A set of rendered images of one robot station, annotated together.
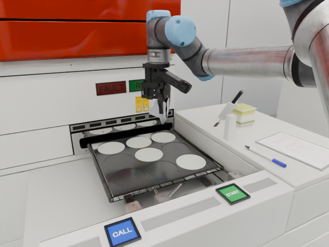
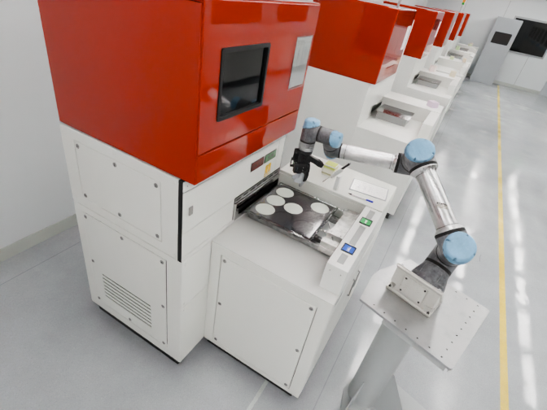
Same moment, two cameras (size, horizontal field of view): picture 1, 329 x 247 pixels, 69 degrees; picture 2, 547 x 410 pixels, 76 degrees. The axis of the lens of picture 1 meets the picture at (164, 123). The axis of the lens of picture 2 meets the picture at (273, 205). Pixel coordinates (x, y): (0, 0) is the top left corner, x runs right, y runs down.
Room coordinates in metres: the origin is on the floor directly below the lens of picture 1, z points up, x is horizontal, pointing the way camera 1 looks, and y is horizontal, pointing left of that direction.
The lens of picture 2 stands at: (-0.34, 1.13, 1.90)
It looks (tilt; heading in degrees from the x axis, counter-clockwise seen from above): 33 degrees down; 319
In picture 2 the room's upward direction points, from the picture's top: 11 degrees clockwise
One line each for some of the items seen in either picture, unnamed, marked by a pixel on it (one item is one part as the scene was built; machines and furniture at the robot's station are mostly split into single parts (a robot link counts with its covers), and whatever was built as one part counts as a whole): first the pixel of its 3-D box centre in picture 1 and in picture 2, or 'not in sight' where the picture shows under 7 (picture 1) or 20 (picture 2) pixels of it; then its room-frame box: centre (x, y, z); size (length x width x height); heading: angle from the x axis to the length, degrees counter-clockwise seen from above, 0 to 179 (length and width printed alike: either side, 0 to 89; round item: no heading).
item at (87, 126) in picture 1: (126, 119); (258, 184); (0.94, 0.16, 0.96); 0.44 x 0.01 x 0.02; 116
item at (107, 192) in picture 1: (97, 167); (277, 224); (0.67, 0.22, 0.90); 0.37 x 0.01 x 0.01; 26
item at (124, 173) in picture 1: (149, 155); (293, 208); (0.75, 0.06, 0.90); 0.34 x 0.34 x 0.01; 26
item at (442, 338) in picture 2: not in sight; (416, 311); (0.04, -0.14, 0.75); 0.45 x 0.44 x 0.13; 9
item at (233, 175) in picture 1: (240, 182); (351, 214); (0.59, -0.22, 0.89); 0.08 x 0.03 x 0.03; 26
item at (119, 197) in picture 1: (172, 182); (324, 223); (0.59, -0.02, 0.90); 0.38 x 0.01 x 0.01; 116
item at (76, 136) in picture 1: (127, 134); (257, 194); (0.93, 0.16, 0.89); 0.44 x 0.02 x 0.10; 116
